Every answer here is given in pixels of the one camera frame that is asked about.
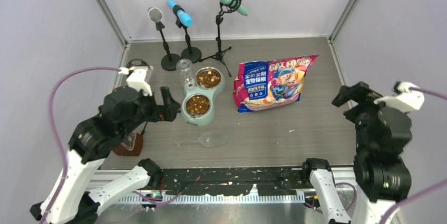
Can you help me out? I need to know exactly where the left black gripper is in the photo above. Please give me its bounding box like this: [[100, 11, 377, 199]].
[[121, 85, 181, 137]]

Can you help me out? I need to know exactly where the clear plastic scoop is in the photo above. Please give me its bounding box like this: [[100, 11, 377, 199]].
[[175, 132, 229, 148]]

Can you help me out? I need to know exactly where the colourful cat food bag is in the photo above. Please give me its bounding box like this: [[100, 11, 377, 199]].
[[233, 54, 319, 113]]

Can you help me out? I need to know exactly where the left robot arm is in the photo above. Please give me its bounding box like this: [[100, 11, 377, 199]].
[[30, 86, 180, 223]]

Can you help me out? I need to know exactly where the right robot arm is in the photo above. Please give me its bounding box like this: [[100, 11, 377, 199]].
[[300, 81, 423, 223]]

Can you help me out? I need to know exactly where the green double pet bowl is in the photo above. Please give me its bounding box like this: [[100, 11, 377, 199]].
[[176, 59, 226, 126]]

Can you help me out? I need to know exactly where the silver round microphone stand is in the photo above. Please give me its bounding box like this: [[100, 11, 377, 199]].
[[148, 7, 180, 72]]

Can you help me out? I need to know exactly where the yellow microphone on tripod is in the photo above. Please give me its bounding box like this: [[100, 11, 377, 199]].
[[125, 59, 153, 70]]

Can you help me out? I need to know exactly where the brown metronome box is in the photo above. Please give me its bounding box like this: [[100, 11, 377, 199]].
[[113, 132, 143, 157]]

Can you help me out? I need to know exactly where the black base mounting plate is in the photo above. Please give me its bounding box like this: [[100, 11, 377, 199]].
[[146, 166, 312, 196]]

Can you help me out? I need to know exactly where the blue microphone on stand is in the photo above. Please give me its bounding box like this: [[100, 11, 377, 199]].
[[167, 0, 202, 63]]

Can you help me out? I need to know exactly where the green microphone on tripod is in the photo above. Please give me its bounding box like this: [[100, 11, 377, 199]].
[[199, 0, 250, 77]]

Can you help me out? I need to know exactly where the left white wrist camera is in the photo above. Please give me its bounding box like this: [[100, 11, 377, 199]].
[[118, 66, 154, 96]]

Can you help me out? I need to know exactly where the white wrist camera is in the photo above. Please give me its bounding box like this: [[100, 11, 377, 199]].
[[373, 81, 425, 113], [118, 66, 154, 96]]

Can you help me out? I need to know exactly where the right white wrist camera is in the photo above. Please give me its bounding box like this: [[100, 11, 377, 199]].
[[373, 81, 425, 113]]

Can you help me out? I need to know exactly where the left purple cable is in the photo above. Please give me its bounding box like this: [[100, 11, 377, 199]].
[[38, 66, 188, 224]]

